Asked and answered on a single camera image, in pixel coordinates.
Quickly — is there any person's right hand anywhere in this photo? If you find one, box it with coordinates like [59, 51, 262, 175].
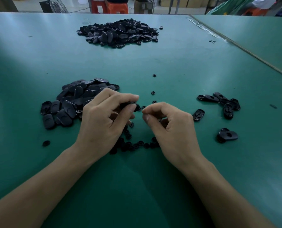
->
[141, 102, 204, 174]

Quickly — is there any person's left hand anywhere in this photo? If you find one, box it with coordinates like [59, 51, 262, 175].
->
[76, 88, 140, 161]

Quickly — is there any pile of small black buttons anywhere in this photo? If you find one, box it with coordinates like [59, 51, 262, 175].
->
[109, 99, 161, 155]

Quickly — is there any pile of black oval shells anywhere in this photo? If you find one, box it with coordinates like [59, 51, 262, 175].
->
[193, 92, 241, 144]

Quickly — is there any person's right forearm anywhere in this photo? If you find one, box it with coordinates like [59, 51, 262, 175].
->
[183, 159, 275, 228]

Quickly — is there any person's left forearm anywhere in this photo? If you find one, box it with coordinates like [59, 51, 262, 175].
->
[0, 144, 99, 228]

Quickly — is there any red plastic stool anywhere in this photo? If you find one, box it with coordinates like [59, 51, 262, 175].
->
[243, 8, 269, 17]
[91, 0, 106, 14]
[105, 1, 129, 14]

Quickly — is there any small open cardboard box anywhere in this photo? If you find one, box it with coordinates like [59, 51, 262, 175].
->
[134, 0, 154, 15]

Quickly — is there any grey floor fan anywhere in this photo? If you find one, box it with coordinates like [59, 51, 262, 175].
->
[39, 0, 69, 13]

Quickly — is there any green striped bag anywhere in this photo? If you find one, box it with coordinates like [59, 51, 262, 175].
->
[208, 0, 257, 16]

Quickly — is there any large brown cardboard box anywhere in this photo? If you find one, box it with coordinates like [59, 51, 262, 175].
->
[0, 0, 19, 12]

